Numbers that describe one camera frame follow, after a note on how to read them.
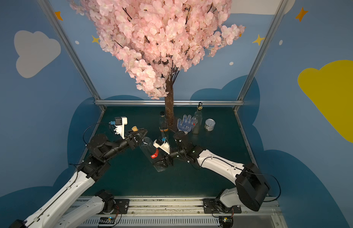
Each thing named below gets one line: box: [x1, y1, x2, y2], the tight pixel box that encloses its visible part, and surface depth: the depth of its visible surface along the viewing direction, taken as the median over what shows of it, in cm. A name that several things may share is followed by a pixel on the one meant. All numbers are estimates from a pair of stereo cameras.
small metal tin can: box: [204, 118, 216, 132], surface depth 107 cm
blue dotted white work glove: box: [176, 114, 197, 133], surface depth 113 cm
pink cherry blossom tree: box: [69, 0, 246, 127], surface depth 50 cm
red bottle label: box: [150, 148, 159, 159], surface depth 68 cm
